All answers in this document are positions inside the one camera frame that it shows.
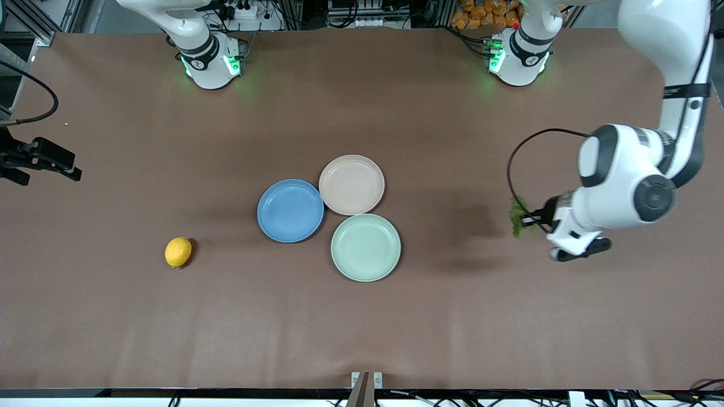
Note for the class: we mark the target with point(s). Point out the blue plate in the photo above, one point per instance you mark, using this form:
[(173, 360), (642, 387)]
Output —
[(290, 210)]

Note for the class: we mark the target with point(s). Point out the orange snack packets pile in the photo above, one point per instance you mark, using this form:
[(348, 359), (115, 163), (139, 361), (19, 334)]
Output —
[(481, 14)]

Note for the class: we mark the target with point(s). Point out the white power strip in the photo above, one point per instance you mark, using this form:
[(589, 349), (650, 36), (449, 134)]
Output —
[(240, 10)]

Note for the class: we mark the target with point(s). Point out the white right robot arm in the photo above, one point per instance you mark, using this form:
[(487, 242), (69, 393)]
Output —
[(199, 42)]

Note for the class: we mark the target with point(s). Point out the white electronics box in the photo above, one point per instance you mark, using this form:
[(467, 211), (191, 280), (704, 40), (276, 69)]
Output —
[(367, 11)]

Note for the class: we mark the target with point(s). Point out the silver table edge bracket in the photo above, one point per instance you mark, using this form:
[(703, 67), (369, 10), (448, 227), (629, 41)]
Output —
[(366, 381)]

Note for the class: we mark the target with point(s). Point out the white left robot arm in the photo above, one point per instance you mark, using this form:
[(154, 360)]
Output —
[(628, 169)]

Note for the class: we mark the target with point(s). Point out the yellow lemon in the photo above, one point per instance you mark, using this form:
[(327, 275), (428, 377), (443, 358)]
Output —
[(177, 252)]

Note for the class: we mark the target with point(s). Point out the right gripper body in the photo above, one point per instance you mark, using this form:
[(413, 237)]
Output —
[(16, 156)]

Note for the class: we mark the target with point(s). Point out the beige plate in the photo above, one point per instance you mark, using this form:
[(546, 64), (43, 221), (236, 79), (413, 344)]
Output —
[(351, 184)]

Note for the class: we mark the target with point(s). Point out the green lettuce leaf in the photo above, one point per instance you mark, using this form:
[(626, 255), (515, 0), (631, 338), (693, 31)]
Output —
[(517, 217)]

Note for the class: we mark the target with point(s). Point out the aluminium frame profile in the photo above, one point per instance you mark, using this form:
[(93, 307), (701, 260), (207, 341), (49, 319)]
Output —
[(39, 22)]

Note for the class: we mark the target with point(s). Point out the light green plate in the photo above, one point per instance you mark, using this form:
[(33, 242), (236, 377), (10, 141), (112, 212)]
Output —
[(365, 247)]

